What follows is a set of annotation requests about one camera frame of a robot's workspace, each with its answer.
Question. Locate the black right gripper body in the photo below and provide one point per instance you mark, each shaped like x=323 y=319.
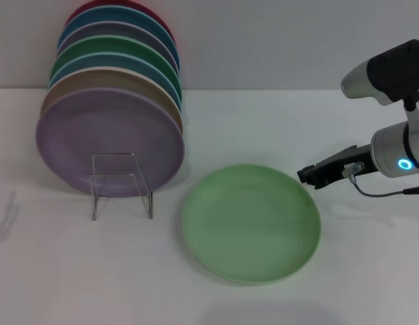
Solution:
x=334 y=168

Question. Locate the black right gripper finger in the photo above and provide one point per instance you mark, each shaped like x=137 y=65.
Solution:
x=307 y=174

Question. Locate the light green plate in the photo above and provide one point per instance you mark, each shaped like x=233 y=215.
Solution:
x=249 y=223

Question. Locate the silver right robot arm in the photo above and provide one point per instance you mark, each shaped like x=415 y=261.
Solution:
x=392 y=142

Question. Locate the clear acrylic plate rack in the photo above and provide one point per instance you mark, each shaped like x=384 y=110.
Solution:
x=150 y=203

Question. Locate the lilac plate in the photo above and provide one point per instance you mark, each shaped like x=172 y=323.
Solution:
x=94 y=135

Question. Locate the light blue plate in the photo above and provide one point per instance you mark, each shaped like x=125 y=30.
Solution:
x=104 y=61

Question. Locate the beige plate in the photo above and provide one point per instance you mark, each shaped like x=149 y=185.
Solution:
x=94 y=79

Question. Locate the dark green plate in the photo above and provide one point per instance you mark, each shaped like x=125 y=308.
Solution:
x=104 y=46

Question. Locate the grey purple plate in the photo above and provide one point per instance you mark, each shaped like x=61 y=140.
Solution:
x=111 y=29

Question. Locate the dark blue plate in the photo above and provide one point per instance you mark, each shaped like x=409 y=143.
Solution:
x=111 y=15

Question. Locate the red plate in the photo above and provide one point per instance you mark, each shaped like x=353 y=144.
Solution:
x=75 y=11

